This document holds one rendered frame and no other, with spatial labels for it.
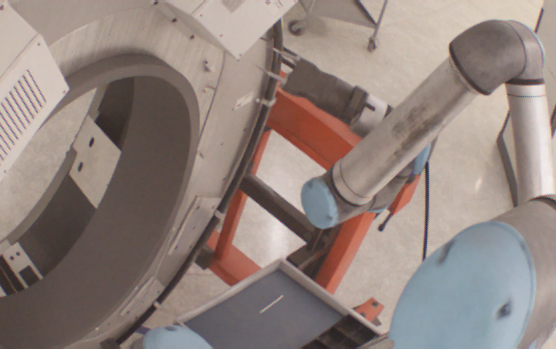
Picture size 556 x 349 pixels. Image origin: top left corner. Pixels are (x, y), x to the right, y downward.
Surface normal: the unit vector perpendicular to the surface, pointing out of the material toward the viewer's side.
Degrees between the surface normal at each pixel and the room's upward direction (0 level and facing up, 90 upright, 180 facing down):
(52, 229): 29
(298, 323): 0
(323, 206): 95
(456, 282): 83
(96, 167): 63
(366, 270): 0
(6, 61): 35
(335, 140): 90
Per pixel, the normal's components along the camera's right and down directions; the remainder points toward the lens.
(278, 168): 0.27, -0.73
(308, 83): 0.14, -0.02
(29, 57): 0.73, 0.58
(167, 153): -0.64, 0.39
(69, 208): -0.21, -0.32
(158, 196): -0.55, 0.17
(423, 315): -0.79, 0.05
